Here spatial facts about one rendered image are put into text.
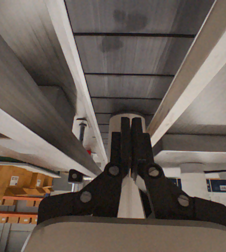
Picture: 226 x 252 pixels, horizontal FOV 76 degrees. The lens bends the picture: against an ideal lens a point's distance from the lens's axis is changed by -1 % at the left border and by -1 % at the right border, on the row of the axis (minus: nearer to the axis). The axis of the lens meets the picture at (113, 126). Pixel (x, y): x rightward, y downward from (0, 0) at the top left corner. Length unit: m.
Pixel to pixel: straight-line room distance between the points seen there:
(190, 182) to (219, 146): 0.19
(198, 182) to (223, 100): 0.36
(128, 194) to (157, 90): 0.11
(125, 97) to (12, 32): 0.14
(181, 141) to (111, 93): 0.31
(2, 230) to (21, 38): 9.07
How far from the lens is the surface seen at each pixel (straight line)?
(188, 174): 0.62
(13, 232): 9.06
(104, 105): 0.19
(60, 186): 8.36
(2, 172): 2.21
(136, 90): 0.16
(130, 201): 0.17
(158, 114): 0.16
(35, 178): 2.96
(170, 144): 0.43
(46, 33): 0.19
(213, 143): 0.48
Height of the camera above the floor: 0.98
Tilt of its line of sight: 23 degrees down
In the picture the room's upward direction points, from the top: 178 degrees counter-clockwise
